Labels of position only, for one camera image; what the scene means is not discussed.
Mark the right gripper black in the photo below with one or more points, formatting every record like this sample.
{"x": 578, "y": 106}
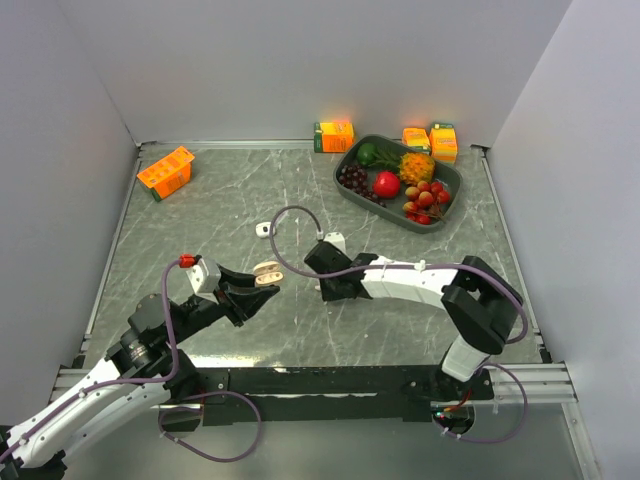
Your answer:
{"x": 329, "y": 294}

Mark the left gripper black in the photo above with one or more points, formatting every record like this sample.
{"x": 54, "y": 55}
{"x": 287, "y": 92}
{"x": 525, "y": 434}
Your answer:
{"x": 238, "y": 302}

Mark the beige earbud charging case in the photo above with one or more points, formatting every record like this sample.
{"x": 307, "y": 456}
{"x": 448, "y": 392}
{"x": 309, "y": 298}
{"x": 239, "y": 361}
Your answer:
{"x": 267, "y": 273}

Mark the white earbud charging case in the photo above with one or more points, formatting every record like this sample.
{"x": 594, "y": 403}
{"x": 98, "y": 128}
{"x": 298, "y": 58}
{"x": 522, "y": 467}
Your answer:
{"x": 264, "y": 230}

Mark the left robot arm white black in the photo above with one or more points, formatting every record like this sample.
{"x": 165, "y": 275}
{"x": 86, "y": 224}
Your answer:
{"x": 146, "y": 361}

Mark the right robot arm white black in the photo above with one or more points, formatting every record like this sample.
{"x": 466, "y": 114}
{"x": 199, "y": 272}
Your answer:
{"x": 482, "y": 306}

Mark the purple grape bunch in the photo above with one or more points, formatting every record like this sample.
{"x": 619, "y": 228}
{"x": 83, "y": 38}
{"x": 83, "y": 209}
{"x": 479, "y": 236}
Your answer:
{"x": 355, "y": 179}

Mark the red apple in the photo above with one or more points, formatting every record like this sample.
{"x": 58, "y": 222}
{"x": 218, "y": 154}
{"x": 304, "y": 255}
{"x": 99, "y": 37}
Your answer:
{"x": 386, "y": 185}

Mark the green lime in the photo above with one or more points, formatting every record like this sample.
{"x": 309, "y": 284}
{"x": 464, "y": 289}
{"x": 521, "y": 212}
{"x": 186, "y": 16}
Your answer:
{"x": 366, "y": 154}

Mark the red cherry bunch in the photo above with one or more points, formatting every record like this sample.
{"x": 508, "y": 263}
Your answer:
{"x": 426, "y": 203}

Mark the green leafy sprig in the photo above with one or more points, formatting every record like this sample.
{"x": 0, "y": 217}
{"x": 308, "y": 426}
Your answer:
{"x": 387, "y": 160}

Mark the orange juice carton centre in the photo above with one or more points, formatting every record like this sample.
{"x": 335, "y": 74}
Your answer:
{"x": 333, "y": 137}

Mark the orange spiky fruit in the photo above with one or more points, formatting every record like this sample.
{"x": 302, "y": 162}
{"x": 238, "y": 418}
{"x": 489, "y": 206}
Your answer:
{"x": 415, "y": 167}

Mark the orange juice carton left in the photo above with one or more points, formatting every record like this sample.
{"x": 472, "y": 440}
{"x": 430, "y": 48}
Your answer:
{"x": 167, "y": 175}

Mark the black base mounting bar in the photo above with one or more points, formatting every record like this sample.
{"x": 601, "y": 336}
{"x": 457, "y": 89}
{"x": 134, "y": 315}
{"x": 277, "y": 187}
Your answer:
{"x": 233, "y": 395}

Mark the dark grey fruit tray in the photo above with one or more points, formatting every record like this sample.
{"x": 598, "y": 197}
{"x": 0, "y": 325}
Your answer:
{"x": 393, "y": 212}

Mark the orange juice carton lying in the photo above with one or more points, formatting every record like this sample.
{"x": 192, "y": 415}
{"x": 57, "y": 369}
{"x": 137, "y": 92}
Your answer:
{"x": 417, "y": 139}

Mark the orange juice carton right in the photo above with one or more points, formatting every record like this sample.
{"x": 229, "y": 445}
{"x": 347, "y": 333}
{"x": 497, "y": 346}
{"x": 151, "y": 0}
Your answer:
{"x": 443, "y": 141}

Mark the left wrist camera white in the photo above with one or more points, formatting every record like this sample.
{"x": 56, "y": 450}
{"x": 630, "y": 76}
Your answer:
{"x": 204, "y": 277}

